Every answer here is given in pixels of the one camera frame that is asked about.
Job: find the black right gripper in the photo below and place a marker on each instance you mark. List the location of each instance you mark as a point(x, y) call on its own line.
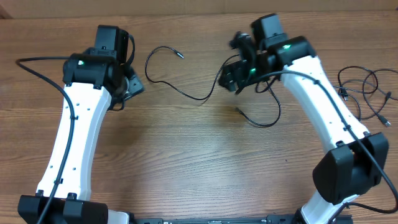
point(232, 74)

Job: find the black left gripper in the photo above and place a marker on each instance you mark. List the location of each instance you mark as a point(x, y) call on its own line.
point(135, 87)

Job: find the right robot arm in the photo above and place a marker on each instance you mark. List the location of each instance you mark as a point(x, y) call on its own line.
point(354, 158)

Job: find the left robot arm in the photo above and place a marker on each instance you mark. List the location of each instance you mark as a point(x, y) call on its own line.
point(96, 81)

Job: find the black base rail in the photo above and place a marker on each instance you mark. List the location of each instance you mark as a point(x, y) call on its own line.
point(214, 221)

